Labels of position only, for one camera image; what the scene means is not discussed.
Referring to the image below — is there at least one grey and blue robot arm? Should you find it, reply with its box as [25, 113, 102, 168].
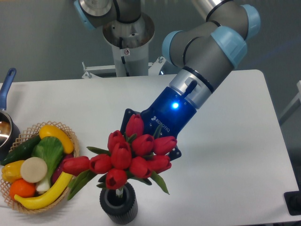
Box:
[74, 0, 261, 137]

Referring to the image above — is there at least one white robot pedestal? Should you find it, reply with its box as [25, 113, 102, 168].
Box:
[103, 13, 155, 77]

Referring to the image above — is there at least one purple sweet potato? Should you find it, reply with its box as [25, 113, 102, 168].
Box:
[51, 154, 74, 185]

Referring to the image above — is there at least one dark grey ribbed vase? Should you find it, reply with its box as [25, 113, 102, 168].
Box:
[99, 183, 138, 225]

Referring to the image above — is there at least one yellow banana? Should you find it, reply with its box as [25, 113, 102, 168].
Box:
[14, 172, 73, 210]

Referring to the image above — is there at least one green bok choy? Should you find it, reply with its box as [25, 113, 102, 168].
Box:
[32, 137, 63, 194]

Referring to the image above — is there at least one white furniture leg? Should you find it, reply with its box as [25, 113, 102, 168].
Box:
[278, 81, 301, 126]

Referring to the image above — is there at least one red tulip bouquet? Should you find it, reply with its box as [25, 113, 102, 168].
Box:
[63, 114, 177, 200]

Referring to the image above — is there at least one yellow squash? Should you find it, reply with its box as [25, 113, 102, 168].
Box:
[39, 125, 74, 154]

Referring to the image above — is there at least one white metal base frame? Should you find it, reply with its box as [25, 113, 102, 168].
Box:
[81, 56, 180, 79]

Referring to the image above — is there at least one black device at table edge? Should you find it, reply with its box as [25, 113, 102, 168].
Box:
[284, 191, 301, 216]

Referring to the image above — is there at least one beige round slice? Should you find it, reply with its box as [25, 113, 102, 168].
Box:
[20, 157, 48, 183]

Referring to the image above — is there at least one orange fruit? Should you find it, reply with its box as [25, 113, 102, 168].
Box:
[9, 179, 36, 200]

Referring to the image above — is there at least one woven wicker basket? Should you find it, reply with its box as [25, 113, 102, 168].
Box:
[0, 121, 79, 214]

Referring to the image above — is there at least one yellow bell pepper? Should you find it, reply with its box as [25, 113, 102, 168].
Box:
[1, 160, 25, 183]

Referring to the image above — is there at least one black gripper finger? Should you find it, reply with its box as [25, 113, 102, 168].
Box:
[120, 108, 140, 132]
[168, 146, 182, 161]

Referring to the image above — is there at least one green cucumber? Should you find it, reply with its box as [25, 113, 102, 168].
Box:
[0, 136, 41, 166]

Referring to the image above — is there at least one blue handled saucepan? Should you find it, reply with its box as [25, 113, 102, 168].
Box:
[0, 68, 20, 161]

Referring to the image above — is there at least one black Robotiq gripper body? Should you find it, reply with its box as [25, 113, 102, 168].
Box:
[140, 87, 197, 137]

